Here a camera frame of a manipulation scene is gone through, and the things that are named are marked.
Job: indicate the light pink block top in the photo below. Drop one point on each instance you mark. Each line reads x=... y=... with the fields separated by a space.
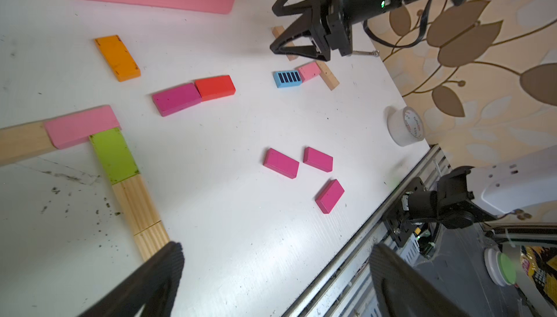
x=309 y=71

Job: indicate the wooden block horizontal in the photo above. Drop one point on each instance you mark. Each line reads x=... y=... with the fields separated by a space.
x=328 y=77

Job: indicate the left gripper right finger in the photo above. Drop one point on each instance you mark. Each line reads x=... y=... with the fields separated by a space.
x=401 y=291

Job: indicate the blue striped block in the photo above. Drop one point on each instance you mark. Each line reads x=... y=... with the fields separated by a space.
x=284 y=79

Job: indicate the silver wrench on table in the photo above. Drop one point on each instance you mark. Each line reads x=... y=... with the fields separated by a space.
x=374 y=53

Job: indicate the magenta block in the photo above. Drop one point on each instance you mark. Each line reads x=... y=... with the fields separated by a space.
x=318 y=160
x=176 y=99
x=329 y=196
x=280 y=163

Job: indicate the white tape roll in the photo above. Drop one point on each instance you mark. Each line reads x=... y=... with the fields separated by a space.
x=405 y=127

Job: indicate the light pink block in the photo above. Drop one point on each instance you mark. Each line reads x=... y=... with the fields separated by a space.
x=71 y=130
x=309 y=71

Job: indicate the magenta block bottom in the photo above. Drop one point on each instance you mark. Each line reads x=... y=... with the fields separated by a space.
x=329 y=196

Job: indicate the red block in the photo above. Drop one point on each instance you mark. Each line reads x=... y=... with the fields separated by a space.
x=215 y=88

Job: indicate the green white bottle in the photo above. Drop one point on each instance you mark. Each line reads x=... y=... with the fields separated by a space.
x=529 y=268

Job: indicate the aluminium frame rail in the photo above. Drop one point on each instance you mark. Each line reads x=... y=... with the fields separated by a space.
x=345 y=287

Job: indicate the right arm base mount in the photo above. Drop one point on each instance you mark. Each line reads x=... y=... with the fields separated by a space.
x=402 y=221

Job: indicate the orange block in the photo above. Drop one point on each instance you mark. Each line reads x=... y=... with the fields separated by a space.
x=118 y=58

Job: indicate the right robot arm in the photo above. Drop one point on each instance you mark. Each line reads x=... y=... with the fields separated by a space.
x=479 y=80

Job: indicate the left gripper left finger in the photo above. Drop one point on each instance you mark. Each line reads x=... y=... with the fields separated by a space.
x=149 y=291

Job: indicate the lime green block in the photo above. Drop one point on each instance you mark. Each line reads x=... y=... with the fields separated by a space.
x=114 y=155

